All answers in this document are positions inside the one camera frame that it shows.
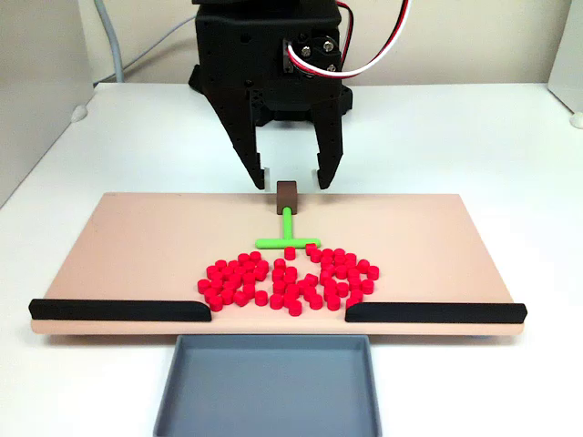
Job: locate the tan flat board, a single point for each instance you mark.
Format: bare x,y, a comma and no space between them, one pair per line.
136,255

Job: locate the grey square tray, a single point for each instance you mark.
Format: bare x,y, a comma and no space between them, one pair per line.
268,391

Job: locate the white side panel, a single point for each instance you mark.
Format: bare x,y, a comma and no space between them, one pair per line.
41,91
569,54

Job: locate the small white foot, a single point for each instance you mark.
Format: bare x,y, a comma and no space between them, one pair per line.
576,119
79,114

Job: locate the red cylindrical pellet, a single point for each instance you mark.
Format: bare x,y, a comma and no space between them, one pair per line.
327,261
327,253
250,267
215,304
359,293
278,275
227,273
290,300
291,281
240,272
262,266
210,295
234,281
248,290
216,286
289,252
230,289
279,287
341,271
203,286
295,309
334,301
310,292
280,264
312,279
331,292
255,257
277,301
249,279
293,290
363,265
261,297
354,300
243,259
217,279
350,266
316,256
303,286
221,265
339,253
329,270
350,258
339,261
354,274
291,273
233,266
368,285
240,298
325,277
311,249
331,284
355,283
373,272
212,272
227,297
342,288
315,300
260,274

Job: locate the black rail strip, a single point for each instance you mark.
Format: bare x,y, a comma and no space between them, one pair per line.
432,312
114,310

